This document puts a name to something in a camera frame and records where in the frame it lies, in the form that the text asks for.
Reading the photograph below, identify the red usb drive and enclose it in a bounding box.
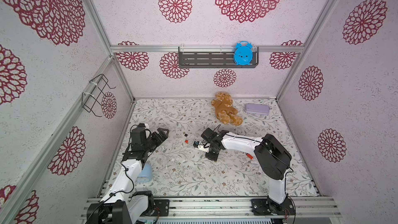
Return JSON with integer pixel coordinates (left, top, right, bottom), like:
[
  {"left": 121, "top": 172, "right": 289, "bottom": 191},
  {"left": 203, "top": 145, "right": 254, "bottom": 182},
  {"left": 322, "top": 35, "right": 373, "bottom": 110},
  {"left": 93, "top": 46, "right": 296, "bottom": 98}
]
[{"left": 246, "top": 153, "right": 253, "bottom": 160}]

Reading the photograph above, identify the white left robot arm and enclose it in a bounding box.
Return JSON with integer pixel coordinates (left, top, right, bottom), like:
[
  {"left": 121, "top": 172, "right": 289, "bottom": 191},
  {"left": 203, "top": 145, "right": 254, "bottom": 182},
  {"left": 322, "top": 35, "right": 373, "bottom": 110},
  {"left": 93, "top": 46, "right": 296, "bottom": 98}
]
[{"left": 86, "top": 123, "right": 169, "bottom": 224}]

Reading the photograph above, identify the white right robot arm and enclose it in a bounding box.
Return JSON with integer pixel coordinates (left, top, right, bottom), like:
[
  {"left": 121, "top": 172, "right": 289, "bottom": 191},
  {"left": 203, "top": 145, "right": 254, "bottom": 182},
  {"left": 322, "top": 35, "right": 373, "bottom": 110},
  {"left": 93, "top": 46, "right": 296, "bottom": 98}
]
[{"left": 193, "top": 128, "right": 296, "bottom": 216}]

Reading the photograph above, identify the brown teddy bear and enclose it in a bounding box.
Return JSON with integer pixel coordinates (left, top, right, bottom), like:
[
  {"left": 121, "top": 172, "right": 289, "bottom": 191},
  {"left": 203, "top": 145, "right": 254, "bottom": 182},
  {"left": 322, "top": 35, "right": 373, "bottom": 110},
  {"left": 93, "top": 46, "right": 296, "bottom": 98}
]
[{"left": 211, "top": 92, "right": 243, "bottom": 126}]

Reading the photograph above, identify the light blue cup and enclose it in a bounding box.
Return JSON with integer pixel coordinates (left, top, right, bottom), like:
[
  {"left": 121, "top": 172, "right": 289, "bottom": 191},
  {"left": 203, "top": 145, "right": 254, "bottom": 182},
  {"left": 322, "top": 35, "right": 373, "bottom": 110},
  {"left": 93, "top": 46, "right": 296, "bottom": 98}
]
[{"left": 136, "top": 163, "right": 153, "bottom": 183}]

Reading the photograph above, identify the purple rectangular case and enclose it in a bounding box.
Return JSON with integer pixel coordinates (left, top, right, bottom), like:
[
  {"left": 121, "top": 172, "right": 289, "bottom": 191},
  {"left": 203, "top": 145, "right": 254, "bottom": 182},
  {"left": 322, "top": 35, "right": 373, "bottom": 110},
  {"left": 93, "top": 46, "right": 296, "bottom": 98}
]
[{"left": 244, "top": 103, "right": 270, "bottom": 115}]

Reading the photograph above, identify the blue alarm clock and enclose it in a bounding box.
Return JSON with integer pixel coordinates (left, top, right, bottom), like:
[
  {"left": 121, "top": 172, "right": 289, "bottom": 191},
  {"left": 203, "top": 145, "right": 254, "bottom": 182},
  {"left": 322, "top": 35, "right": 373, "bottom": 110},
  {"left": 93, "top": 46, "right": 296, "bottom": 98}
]
[{"left": 233, "top": 41, "right": 253, "bottom": 65}]

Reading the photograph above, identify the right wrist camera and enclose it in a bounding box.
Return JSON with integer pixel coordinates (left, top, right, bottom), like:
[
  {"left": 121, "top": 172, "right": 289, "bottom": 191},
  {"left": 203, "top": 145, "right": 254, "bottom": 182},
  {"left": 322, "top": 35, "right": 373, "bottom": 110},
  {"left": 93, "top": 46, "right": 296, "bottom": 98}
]
[{"left": 193, "top": 141, "right": 210, "bottom": 153}]

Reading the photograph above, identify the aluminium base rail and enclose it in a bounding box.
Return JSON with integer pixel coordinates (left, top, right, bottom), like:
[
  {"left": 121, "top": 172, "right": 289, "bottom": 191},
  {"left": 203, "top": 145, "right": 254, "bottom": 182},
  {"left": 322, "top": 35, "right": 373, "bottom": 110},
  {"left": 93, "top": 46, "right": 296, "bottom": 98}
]
[{"left": 79, "top": 195, "right": 343, "bottom": 220}]

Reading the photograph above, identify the black wire wall basket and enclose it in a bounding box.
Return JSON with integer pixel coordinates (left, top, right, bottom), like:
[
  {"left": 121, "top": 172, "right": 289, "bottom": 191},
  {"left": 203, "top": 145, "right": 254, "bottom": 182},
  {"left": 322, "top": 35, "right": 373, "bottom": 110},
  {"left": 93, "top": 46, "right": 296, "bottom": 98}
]
[{"left": 81, "top": 74, "right": 116, "bottom": 118}]

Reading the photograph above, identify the grey wall shelf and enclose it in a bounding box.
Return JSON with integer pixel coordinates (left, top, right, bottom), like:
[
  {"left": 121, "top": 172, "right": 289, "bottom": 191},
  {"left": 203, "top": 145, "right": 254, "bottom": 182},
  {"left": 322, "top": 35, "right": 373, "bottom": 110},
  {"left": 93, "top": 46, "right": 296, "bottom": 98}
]
[{"left": 178, "top": 47, "right": 259, "bottom": 68}]

